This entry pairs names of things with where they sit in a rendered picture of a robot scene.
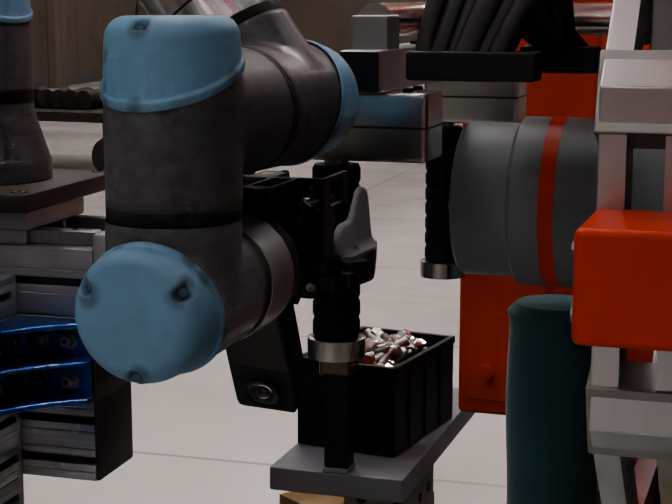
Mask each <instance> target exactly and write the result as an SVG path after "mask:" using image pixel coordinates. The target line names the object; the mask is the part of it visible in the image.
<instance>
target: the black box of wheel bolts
mask: <svg viewBox="0 0 672 504"><path fill-rule="evenodd" d="M360 333H363V334H364V335H365V357H364V358H363V359H361V360H359V368H358V370H357V371H356V372H355V373H354V452H359V453H366V454H373V455H379V456H386V457H392V458H393V457H395V456H397V455H398V454H400V453H401V452H403V451H404V450H405V449H407V448H408V447H410V446H411V445H413V444H414V443H416V442H417V441H419V440H420V439H422V438H423V437H425V436H426V435H428V434H429V433H430V432H432V431H433V430H435V429H436V428H438V427H439V426H441V425H442V424H444V423H445V422H447V421H448V420H450V419H451V418H452V404H453V343H455V336H451V335H442V334H433V333H424V332H415V331H408V330H406V329H402V330H396V329H387V328H378V327H369V326H361V327H360ZM303 358H304V363H305V369H306V374H307V380H308V386H307V389H306V391H305V393H304V395H303V397H302V399H301V402H300V404H299V406H298V443H300V444H306V445H313V446H320V447H324V376H323V375H321V374H320V373H319V361H315V360H312V359H310V358H308V351H307V352H305V353H303Z"/></svg>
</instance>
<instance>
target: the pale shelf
mask: <svg viewBox="0 0 672 504"><path fill-rule="evenodd" d="M458 396H459V388H453V404H452V418H451V419H450V420H448V421H447V422H445V423H444V424H442V425H441V426H439V427H438V428H436V429H435V430H433V431H432V432H430V433H429V434H428V435H426V436H425V437H423V438H422V439H420V440H419V441H417V442H416V443H414V444H413V445H411V446H410V447H408V448H407V449H405V450H404V451H403V452H401V453H400V454H398V455H397V456H395V457H393V458H392V457H386V456H379V455H373V454H366V453H359V452H354V462H355V467H354V468H353V469H352V470H351V471H350V472H349V473H348V474H342V473H332V472H323V466H324V447H320V446H313V445H306V444H300V443H297V444H296V445H295V446H293V447H292V448H291V449H290V450H289V451H288V452H287V453H285V454H284V455H283V456H282V457H281V458H280V459H278V460H277V461H276V462H275V463H274V464H273V465H272V466H270V489H273V490H283V491H292V492H301V493H310V494H320V495H329V496H338V497H347V498H357V499H366V500H375V501H384V502H394V503H403V501H404V500H405V499H406V498H407V497H408V495H409V494H410V493H411V492H412V490H413V489H414V488H415V487H416V485H417V484H418V483H419V482H420V480H421V479H422V478H423V477H424V476H425V474H426V473H427V472H428V471H429V469H430V468H431V467H432V466H433V464H434V463H435V462H436V461H437V459H438V458H439V457H440V456H441V455H442V453H443V452H444V451H445V450H446V448H447V447H448V446H449V445H450V443H451V442H452V441H453V440H454V438H455V437H456V436H457V435H458V434H459V432H460V431H461V430H462V429H463V427H464V426H465V425H466V424H467V422H468V421H469V420H470V419H471V417H472V416H473V415H474V414H475V413H474V412H463V411H461V410H460V409H459V406H458Z"/></svg>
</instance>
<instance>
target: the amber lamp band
mask: <svg viewBox="0 0 672 504"><path fill-rule="evenodd" d="M358 368H359V360H358V361H353V362H344V363H329V362H320V361H319V373H320V374H321V375H323V376H334V377H346V378H348V377H350V376H351V375H353V374H354V373H355V372H356V371H357V370H358Z"/></svg>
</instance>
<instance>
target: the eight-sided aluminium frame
mask: <svg viewBox="0 0 672 504"><path fill-rule="evenodd" d="M649 3H650V0H613V5H612V12H611V18H610V25H609V31H608V37H607V44H606V50H601V51H600V57H599V69H598V81H597V93H596V104H595V116H594V128H593V131H594V134H595V137H596V139H597V142H598V159H597V192H596V211H597V210H598V209H620V210H631V206H632V177H633V149H663V150H665V175H664V201H663V211H666V212H672V50H643V46H644V39H645V32H646V25H647V17H648V10H649ZM585 389H586V417H587V445H588V452H589V453H590V454H593V455H594V461H595V467H596V473H597V479H598V485H599V491H600V497H601V504H656V501H657V496H658V491H660V502H661V504H672V352H669V351H655V350H654V353H653V362H639V361H626V348H613V347H599V346H592V354H591V367H590V371H589V376H588V380H587V384H586V388H585ZM633 458H637V462H636V465H635V468H634V464H633Z"/></svg>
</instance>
